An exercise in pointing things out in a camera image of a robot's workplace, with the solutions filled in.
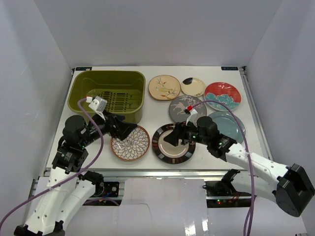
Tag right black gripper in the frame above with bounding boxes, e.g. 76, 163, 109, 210
163, 119, 210, 147

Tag dark rimmed beige plate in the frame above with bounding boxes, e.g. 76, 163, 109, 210
152, 124, 196, 165

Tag white petal pattern plate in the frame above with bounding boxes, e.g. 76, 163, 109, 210
111, 126, 150, 161

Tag grey deer plate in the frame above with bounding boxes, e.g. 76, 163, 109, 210
168, 95, 207, 126

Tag beige bird branch plate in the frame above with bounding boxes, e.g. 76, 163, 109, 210
148, 75, 181, 101

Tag small cream black plate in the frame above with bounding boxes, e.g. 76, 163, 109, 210
181, 77, 206, 97

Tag light blue plate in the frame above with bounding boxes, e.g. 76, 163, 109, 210
208, 112, 246, 143

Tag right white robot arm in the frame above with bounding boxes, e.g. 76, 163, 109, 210
164, 117, 315, 217

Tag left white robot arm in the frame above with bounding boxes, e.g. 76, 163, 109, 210
14, 112, 137, 236

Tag green plastic bin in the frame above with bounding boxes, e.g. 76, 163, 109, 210
67, 70, 146, 123

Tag red blue flower plate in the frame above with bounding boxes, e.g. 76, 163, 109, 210
204, 82, 242, 110

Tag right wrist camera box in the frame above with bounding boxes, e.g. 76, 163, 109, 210
184, 106, 198, 126

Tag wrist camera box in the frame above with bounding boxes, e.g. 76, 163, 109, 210
184, 106, 198, 126
86, 96, 107, 116

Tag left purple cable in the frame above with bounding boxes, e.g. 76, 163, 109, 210
0, 98, 105, 236

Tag purple cable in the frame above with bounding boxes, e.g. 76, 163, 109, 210
191, 100, 256, 236
0, 98, 105, 236

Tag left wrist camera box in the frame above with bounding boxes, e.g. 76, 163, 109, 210
86, 96, 107, 116

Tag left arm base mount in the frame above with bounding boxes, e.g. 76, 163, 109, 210
91, 181, 120, 204

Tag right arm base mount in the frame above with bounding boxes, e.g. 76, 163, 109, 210
202, 169, 251, 208

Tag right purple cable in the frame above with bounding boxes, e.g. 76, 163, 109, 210
191, 100, 256, 236

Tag aluminium table frame rail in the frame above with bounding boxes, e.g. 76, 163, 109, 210
238, 66, 274, 161

